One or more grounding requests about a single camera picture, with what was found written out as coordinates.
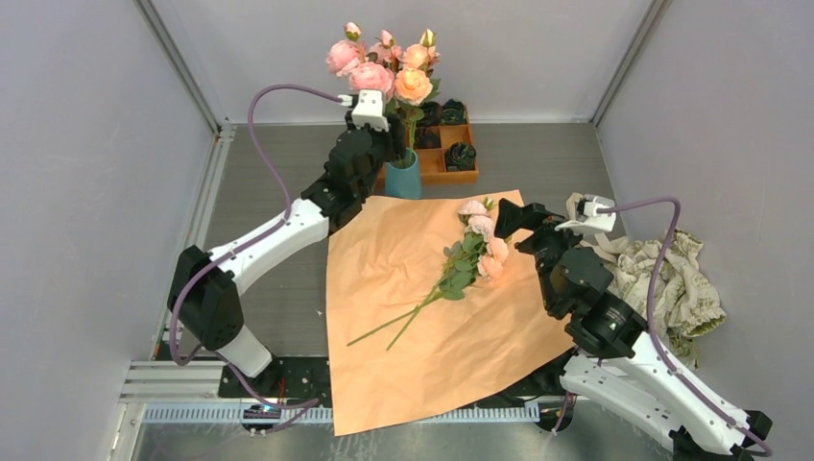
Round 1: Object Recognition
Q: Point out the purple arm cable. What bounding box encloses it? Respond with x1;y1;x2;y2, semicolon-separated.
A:
167;84;354;435
549;195;774;459

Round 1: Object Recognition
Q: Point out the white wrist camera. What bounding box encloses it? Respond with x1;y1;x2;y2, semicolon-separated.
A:
338;89;390;133
555;193;616;235

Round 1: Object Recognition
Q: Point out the dark rolled cloth middle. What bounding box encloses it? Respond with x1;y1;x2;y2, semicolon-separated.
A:
414;127;441;150

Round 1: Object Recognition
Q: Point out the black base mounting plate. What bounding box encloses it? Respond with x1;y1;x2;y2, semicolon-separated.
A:
247;349;576;408

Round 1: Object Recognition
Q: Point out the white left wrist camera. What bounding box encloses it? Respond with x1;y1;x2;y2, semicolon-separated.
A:
338;89;390;133

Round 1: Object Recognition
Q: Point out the dark rolled cloth back right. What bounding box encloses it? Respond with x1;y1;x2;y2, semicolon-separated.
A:
441;98;468;126

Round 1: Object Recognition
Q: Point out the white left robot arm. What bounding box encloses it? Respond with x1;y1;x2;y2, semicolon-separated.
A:
167;116;405;397

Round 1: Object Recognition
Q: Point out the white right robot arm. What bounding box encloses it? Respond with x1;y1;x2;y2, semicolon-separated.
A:
495;195;773;460

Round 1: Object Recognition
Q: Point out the dark rolled cloth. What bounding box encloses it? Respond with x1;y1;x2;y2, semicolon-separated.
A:
414;127;441;150
443;142;477;172
417;101;443;127
441;98;468;126

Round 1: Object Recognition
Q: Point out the cream printed ribbon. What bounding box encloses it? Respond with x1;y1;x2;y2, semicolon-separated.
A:
557;193;631;264

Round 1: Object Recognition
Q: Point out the aluminium frame rail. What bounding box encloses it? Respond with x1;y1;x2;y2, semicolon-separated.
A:
120;360;540;431

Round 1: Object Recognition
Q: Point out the cream green printed cloth bag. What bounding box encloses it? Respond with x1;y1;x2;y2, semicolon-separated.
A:
606;230;727;369

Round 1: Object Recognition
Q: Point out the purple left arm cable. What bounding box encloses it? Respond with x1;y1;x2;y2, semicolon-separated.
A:
167;84;354;435

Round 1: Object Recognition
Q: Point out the teal cylindrical vase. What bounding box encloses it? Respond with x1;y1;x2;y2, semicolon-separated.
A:
384;149;422;200

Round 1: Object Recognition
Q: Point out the orange wooden compartment tray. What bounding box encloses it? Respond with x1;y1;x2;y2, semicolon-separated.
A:
414;99;479;186

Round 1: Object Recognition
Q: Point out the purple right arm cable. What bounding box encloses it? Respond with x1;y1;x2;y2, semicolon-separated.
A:
549;195;774;459

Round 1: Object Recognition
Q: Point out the dark rolled cloth back left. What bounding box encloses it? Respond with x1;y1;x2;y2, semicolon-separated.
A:
417;101;443;127

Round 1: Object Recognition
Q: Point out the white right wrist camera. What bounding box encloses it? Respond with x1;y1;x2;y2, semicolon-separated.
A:
555;193;616;235

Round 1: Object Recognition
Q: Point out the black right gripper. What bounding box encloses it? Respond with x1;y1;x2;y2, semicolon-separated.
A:
491;198;590;310

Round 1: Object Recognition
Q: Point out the dark rolled cloth front right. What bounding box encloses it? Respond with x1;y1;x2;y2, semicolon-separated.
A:
443;142;477;172

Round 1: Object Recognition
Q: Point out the green and peach wrapping paper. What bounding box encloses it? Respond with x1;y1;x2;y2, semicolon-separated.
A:
326;193;572;436

